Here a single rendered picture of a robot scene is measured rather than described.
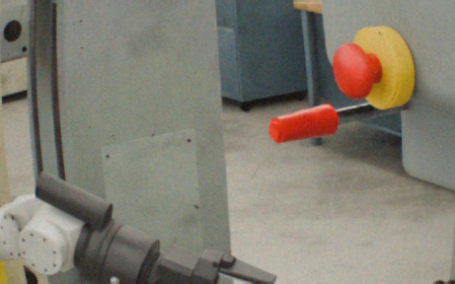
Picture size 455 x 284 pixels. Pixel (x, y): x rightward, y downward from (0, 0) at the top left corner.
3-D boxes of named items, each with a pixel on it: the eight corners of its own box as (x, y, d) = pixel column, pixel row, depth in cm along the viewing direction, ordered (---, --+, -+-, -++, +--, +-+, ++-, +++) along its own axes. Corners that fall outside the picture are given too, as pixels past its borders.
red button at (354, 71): (360, 106, 84) (356, 48, 83) (328, 96, 88) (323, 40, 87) (394, 99, 86) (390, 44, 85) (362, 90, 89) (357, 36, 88)
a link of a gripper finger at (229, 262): (268, 292, 134) (215, 273, 135) (276, 278, 137) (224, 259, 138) (272, 281, 133) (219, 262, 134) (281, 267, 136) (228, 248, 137)
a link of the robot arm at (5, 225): (78, 263, 139) (1, 268, 144) (103, 231, 147) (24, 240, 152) (56, 215, 137) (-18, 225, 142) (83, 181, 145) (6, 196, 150)
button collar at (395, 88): (400, 116, 85) (394, 34, 84) (352, 102, 90) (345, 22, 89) (418, 111, 86) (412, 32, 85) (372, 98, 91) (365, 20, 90)
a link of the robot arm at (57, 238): (93, 308, 137) (15, 267, 139) (121, 269, 147) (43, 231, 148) (106, 236, 132) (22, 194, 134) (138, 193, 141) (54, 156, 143)
